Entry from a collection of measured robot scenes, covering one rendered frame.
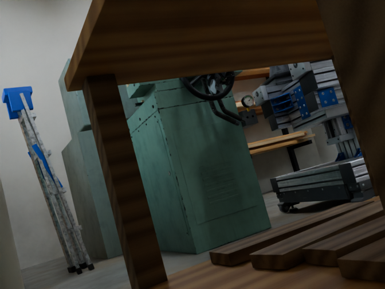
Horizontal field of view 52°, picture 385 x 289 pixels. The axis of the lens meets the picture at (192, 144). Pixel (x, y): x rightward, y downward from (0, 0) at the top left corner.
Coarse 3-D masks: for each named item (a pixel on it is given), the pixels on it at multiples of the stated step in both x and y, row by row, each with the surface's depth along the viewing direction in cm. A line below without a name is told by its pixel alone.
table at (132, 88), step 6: (234, 72) 213; (240, 72) 216; (192, 78) 202; (132, 84) 198; (138, 84) 191; (144, 84) 190; (150, 84) 192; (132, 90) 200; (138, 90) 196; (144, 90) 200; (132, 96) 205; (138, 96) 208
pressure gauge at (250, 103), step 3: (246, 96) 205; (249, 96) 206; (243, 99) 204; (246, 99) 205; (249, 99) 205; (252, 99) 206; (243, 102) 204; (246, 102) 204; (249, 102) 205; (252, 102) 206; (243, 105) 205; (246, 105) 204; (249, 105) 205; (252, 105) 205; (246, 108) 207; (249, 108) 207
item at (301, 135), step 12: (252, 72) 496; (264, 72) 514; (240, 108) 457; (252, 108) 465; (288, 132) 541; (300, 132) 493; (252, 144) 455; (264, 144) 469; (276, 144) 469; (288, 144) 478; (300, 144) 519
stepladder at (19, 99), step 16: (16, 96) 233; (16, 112) 246; (32, 128) 237; (32, 144) 249; (32, 160) 246; (48, 160) 232; (48, 176) 245; (64, 192) 238; (48, 208) 245; (64, 208) 235; (64, 224) 229; (64, 240) 243; (80, 240) 230; (80, 256) 244; (80, 272) 225
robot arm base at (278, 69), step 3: (273, 66) 241; (276, 66) 240; (279, 66) 239; (282, 66) 238; (285, 66) 239; (288, 66) 239; (270, 69) 243; (273, 69) 241; (276, 69) 240; (279, 69) 239; (282, 69) 237; (285, 69) 237; (288, 69) 238; (270, 72) 243; (273, 72) 240; (276, 72) 239; (279, 72) 238; (270, 75) 243
